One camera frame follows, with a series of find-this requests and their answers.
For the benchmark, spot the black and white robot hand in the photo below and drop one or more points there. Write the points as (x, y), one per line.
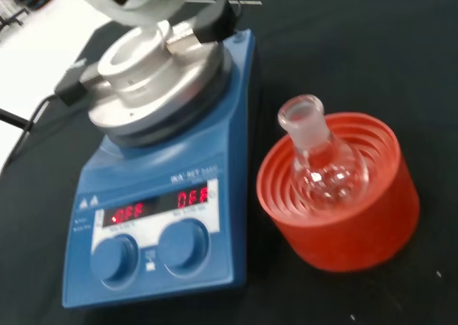
(143, 13)

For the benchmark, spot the orange ribbed flask stand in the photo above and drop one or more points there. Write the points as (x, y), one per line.
(343, 239)

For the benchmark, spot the blue-base magnetic stirrer heater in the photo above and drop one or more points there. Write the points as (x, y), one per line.
(171, 153)

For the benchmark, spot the black bench cloth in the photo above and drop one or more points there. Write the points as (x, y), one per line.
(358, 53)

